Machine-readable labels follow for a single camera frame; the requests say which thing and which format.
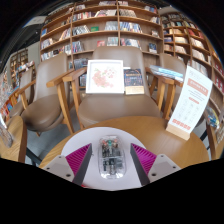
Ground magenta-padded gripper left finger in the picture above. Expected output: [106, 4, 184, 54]
[42, 143, 93, 186]

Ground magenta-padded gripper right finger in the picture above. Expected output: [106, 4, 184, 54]
[129, 143, 183, 186]

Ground transparent computer mouse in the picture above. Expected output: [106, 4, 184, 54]
[97, 134, 128, 180]

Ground brown leather wooden armchair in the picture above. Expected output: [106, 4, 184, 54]
[159, 53, 188, 111]
[8, 66, 36, 118]
[19, 53, 76, 136]
[62, 45, 176, 129]

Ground round wooden side table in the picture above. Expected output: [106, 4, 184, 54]
[206, 123, 224, 160]
[0, 114, 28, 164]

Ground glass vase pink dried flowers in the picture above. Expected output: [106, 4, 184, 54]
[0, 113, 15, 149]

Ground white orange sign wooden base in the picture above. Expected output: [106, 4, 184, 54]
[165, 65, 214, 141]

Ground stack of blue books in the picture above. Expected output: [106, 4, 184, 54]
[203, 105, 222, 130]

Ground dark cover book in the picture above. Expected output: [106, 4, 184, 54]
[123, 68, 146, 96]

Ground white framed floral picture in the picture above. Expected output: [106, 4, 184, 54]
[85, 59, 125, 95]

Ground light blue books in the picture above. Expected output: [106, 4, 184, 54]
[148, 64, 185, 83]

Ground low book display rack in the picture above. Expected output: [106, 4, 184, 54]
[0, 71, 19, 123]

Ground distant wooden bookshelf unit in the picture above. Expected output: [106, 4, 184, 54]
[8, 47, 36, 79]

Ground curved wooden bookshelf unit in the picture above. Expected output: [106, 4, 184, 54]
[159, 11, 224, 114]

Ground wide wooden bookshelf unit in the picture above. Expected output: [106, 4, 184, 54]
[39, 0, 164, 73]

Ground white ceiling air conditioner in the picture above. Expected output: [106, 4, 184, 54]
[23, 15, 47, 28]

